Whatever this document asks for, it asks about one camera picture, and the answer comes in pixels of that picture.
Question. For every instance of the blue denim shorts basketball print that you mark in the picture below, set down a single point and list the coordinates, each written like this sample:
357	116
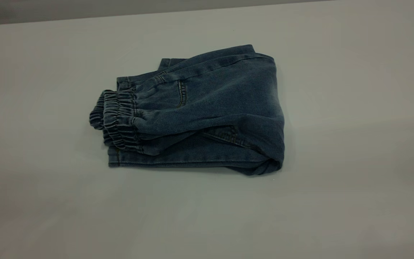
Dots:
210	108

